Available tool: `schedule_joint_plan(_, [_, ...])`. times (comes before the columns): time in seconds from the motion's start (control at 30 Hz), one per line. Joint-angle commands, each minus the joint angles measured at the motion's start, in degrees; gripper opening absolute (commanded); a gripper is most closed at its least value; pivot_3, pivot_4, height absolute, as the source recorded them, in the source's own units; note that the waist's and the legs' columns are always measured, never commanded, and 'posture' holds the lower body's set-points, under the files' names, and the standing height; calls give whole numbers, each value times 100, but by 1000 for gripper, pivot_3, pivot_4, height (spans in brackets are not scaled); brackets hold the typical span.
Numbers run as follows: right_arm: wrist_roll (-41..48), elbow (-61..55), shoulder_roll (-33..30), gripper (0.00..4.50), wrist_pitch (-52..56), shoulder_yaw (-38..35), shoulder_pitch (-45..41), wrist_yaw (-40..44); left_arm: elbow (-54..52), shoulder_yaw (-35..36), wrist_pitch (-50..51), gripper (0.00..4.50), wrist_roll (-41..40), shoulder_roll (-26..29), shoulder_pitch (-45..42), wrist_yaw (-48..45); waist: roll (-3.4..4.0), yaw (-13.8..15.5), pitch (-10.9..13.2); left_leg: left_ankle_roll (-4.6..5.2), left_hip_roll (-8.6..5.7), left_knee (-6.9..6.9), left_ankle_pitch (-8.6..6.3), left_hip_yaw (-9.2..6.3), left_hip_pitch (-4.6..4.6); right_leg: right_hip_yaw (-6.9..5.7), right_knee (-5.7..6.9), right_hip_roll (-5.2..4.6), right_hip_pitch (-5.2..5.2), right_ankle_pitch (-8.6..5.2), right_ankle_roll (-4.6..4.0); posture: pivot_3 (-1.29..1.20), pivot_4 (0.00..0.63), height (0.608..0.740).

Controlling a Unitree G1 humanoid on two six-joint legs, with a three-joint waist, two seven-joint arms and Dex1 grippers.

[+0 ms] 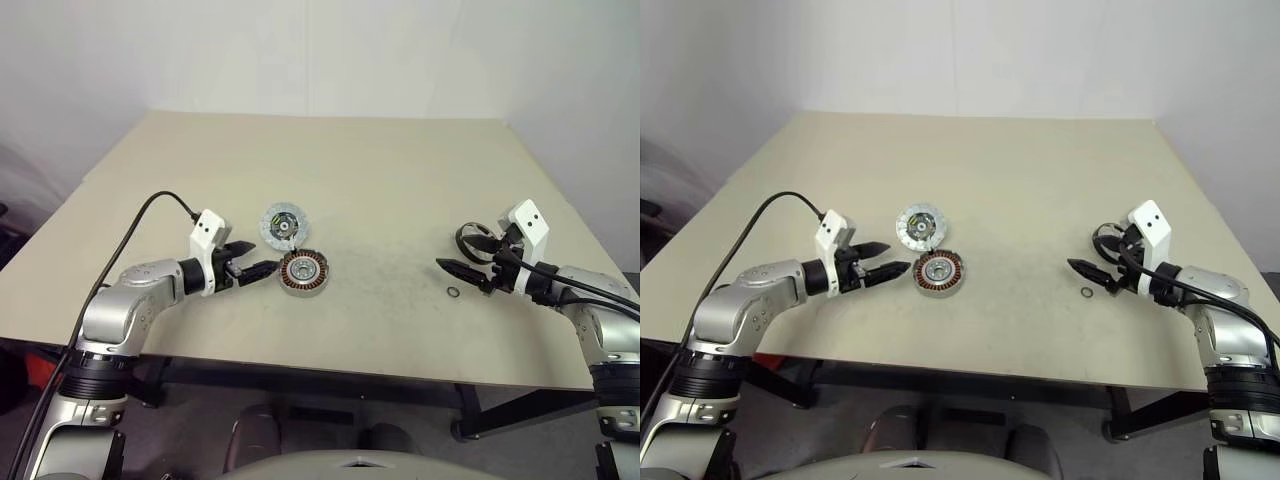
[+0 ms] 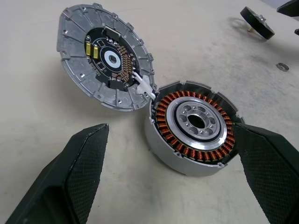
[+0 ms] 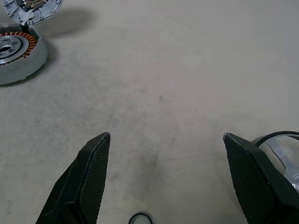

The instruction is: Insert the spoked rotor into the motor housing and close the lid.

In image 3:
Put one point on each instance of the grey motor base copper windings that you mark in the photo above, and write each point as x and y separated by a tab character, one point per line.
35	64

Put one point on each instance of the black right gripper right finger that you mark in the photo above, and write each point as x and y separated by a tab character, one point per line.
254	186

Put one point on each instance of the shiny silver black-rimmed part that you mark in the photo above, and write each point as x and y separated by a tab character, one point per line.
280	149

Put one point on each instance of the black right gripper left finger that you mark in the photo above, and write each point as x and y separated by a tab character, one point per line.
77	186

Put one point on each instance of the grey round disc part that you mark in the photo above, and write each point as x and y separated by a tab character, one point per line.
47	11

